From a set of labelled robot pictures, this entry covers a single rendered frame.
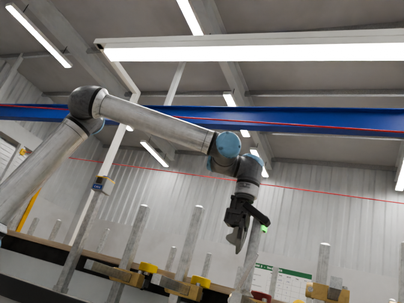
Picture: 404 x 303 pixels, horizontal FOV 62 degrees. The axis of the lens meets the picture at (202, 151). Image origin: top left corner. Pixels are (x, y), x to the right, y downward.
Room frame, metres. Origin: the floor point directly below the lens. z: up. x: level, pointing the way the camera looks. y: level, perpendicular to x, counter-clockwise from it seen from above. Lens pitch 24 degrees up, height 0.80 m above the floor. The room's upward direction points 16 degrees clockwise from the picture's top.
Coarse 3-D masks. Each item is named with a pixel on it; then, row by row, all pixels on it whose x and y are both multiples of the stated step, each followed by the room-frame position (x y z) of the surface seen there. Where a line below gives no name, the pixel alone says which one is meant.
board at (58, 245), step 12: (36, 240) 1.91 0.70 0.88; (48, 240) 1.88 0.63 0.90; (84, 252) 1.78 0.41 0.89; (96, 252) 1.75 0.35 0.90; (132, 264) 1.66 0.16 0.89; (168, 276) 1.59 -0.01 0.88; (204, 288) 1.52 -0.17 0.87; (216, 288) 1.49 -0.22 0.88; (228, 288) 1.47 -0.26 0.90; (276, 300) 1.39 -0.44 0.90
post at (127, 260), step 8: (144, 208) 1.47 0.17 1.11; (136, 216) 1.48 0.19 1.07; (144, 216) 1.47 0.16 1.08; (136, 224) 1.47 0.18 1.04; (144, 224) 1.49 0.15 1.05; (136, 232) 1.47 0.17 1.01; (128, 240) 1.48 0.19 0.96; (136, 240) 1.47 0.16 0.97; (128, 248) 1.47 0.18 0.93; (136, 248) 1.49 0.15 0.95; (128, 256) 1.47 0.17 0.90; (120, 264) 1.48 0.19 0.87; (128, 264) 1.47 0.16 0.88; (112, 288) 1.48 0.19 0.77; (120, 288) 1.47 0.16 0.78; (112, 296) 1.47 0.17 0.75; (120, 296) 1.49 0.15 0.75
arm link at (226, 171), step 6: (210, 156) 1.19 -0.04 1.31; (240, 156) 1.20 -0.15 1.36; (210, 162) 1.20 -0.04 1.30; (234, 162) 1.19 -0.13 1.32; (210, 168) 1.22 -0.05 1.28; (216, 168) 1.21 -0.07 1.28; (222, 168) 1.19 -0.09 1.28; (228, 168) 1.20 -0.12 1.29; (234, 168) 1.20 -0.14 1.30; (228, 174) 1.23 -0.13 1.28; (234, 174) 1.22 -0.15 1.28
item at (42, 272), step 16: (16, 240) 2.01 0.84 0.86; (0, 256) 2.03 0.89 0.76; (16, 256) 1.99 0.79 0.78; (32, 256) 1.95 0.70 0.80; (48, 256) 1.91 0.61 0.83; (64, 256) 1.87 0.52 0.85; (80, 256) 1.83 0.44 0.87; (16, 272) 1.97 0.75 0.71; (32, 272) 1.93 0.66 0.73; (48, 272) 1.89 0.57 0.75; (80, 272) 1.81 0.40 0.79; (96, 272) 1.78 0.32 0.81; (80, 288) 1.80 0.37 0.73; (96, 288) 1.76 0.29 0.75; (128, 288) 1.70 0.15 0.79; (144, 288) 1.66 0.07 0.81; (160, 288) 1.63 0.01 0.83
